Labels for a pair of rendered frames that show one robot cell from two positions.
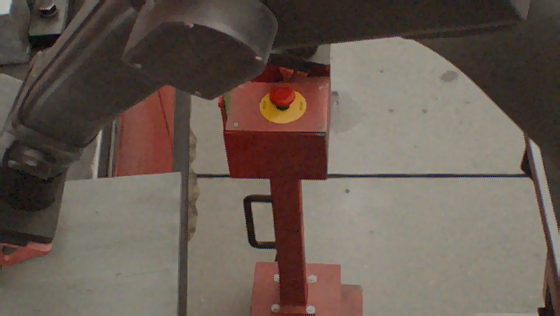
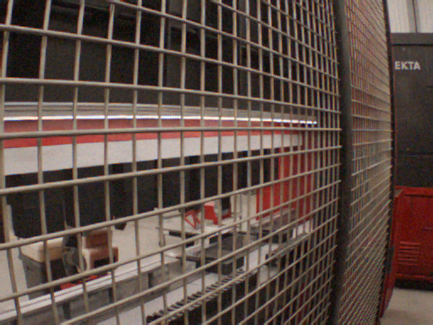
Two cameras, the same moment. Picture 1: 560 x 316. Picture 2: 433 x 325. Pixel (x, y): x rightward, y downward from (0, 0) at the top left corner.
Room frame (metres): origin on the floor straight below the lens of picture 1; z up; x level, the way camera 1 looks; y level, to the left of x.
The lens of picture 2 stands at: (2.13, 1.32, 1.43)
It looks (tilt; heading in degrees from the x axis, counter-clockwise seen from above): 4 degrees down; 210
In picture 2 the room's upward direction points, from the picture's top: straight up
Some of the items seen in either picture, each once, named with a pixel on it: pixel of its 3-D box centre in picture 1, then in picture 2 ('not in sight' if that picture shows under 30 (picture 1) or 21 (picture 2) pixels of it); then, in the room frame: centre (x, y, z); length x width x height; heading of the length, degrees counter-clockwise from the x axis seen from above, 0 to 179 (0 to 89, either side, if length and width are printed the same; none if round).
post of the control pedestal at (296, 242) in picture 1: (289, 225); not in sight; (0.90, -0.01, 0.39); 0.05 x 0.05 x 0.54; 82
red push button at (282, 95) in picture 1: (282, 100); not in sight; (0.85, -0.01, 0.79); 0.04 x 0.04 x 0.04
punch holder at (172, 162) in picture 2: not in sight; (167, 181); (0.84, 0.39, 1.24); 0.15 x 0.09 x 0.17; 0
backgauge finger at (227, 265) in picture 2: not in sight; (200, 257); (0.90, 0.55, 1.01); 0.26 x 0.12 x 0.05; 90
